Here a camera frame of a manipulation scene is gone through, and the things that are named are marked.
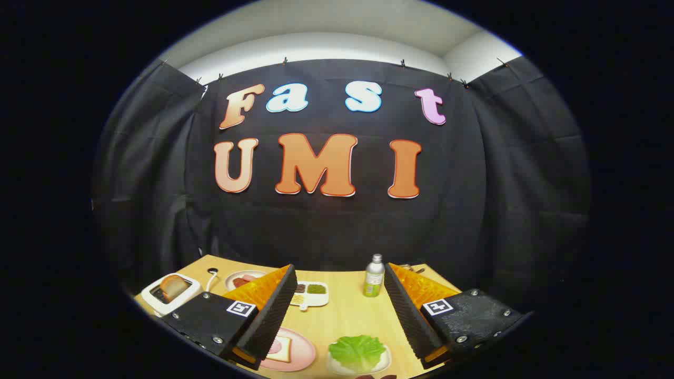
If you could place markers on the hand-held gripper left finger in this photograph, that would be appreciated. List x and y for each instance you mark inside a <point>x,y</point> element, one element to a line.
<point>271,321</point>

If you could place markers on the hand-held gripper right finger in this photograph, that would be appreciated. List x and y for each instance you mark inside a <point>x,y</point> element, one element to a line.
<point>413,321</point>

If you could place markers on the green lettuce leaf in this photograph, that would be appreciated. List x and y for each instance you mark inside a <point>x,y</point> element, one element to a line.
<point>358,351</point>

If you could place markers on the brown crust bread slice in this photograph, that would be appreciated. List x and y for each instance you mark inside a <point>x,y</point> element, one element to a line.
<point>174,287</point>

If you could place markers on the pink ham slice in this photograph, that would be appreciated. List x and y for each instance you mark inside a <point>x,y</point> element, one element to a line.
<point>275,347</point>

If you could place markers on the square white bread slice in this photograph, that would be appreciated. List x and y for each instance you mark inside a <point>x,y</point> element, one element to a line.
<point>285,350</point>

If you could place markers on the pile of yellow soybeans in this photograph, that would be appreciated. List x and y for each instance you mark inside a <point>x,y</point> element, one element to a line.
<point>297,299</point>

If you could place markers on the round pink plate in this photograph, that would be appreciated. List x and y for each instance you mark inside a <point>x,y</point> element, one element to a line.
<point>301,351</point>

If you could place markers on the round grey plate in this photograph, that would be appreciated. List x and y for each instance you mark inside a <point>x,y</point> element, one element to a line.
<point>258,275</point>

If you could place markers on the white square dish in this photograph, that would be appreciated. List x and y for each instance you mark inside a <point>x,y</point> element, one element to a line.
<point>387,362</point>

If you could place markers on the brown meat piece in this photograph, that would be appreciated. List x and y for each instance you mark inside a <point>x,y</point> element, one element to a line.
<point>240,282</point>

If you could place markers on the white divided dish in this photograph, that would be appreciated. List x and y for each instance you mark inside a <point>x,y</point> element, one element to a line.
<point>320,299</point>

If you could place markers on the pile of green beans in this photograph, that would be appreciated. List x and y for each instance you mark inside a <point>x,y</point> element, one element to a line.
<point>316,288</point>

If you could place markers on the silver bottle with green label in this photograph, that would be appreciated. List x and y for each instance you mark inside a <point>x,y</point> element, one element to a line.
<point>374,279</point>

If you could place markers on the white toaster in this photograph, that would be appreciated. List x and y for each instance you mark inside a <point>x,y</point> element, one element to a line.
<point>158,303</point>

